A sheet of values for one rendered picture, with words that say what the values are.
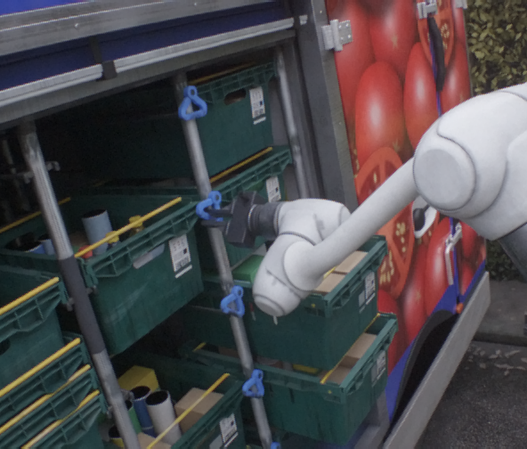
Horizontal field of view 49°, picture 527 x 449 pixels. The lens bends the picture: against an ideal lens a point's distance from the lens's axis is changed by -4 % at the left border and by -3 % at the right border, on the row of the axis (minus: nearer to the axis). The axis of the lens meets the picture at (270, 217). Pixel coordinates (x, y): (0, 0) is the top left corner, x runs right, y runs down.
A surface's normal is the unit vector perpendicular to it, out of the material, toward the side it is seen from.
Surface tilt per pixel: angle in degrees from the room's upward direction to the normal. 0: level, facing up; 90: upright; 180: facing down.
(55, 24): 90
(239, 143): 98
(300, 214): 30
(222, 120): 94
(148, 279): 95
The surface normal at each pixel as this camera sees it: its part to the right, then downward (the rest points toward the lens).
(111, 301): 0.83, 0.10
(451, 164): -0.77, 0.32
